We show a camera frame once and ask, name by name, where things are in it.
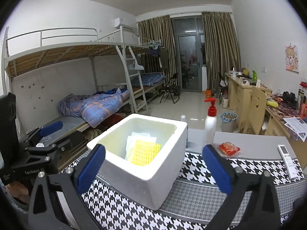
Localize yellow foam fruit net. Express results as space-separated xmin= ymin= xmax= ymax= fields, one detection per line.
xmin=127 ymin=140 xmax=162 ymax=166

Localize person's left hand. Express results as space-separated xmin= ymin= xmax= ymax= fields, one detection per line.
xmin=6 ymin=181 xmax=30 ymax=204

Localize red snack packet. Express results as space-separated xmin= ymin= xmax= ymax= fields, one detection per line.
xmin=218 ymin=142 xmax=240 ymax=157

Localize houndstooth table cloth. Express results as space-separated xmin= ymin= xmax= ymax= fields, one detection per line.
xmin=82 ymin=152 xmax=306 ymax=229

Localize white pump lotion bottle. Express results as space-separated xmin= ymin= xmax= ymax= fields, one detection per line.
xmin=203 ymin=98 xmax=217 ymax=145

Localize blue waste basket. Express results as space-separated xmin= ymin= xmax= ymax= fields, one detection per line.
xmin=221 ymin=112 xmax=238 ymax=132

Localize blue plaid blanket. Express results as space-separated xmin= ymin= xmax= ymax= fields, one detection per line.
xmin=57 ymin=88 xmax=130 ymax=128

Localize white foam box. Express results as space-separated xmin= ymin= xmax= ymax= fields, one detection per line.
xmin=87 ymin=114 xmax=187 ymax=210

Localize white remote control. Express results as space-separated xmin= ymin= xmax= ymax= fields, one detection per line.
xmin=277 ymin=145 xmax=298 ymax=180

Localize clear blue liquid bottle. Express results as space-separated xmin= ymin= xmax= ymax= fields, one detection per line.
xmin=181 ymin=115 xmax=189 ymax=148

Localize wooden smiley chair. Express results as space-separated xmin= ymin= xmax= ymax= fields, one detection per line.
xmin=243 ymin=87 xmax=266 ymax=135

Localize white metal bunk bed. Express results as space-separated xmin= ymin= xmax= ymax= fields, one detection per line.
xmin=1 ymin=27 xmax=160 ymax=144

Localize orange floor bag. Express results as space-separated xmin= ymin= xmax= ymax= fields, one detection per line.
xmin=205 ymin=89 xmax=212 ymax=99

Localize cluttered side desk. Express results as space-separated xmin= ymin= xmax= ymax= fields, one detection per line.
xmin=265 ymin=93 xmax=307 ymax=168

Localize wooden desk with drawers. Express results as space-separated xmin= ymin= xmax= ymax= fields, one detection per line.
xmin=225 ymin=74 xmax=272 ymax=132

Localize black headphones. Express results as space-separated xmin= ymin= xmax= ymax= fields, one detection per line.
xmin=281 ymin=91 xmax=297 ymax=108

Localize black folding chair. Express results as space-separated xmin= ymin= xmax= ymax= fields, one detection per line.
xmin=159 ymin=73 xmax=181 ymax=104

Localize right brown curtain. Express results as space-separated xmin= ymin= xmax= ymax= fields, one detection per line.
xmin=202 ymin=11 xmax=241 ymax=90

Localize brown curtain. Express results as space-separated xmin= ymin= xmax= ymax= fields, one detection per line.
xmin=138 ymin=15 xmax=177 ymax=81
xmin=202 ymin=11 xmax=241 ymax=90

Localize white air conditioner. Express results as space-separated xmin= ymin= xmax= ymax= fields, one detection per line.
xmin=114 ymin=18 xmax=134 ymax=30

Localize glass balcony door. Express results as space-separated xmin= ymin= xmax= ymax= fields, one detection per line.
xmin=172 ymin=16 xmax=205 ymax=92

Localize left brown curtain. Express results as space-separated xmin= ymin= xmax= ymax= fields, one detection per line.
xmin=138 ymin=15 xmax=177 ymax=81

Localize cartoon girl wall picture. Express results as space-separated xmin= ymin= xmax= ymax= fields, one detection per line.
xmin=285 ymin=44 xmax=299 ymax=73

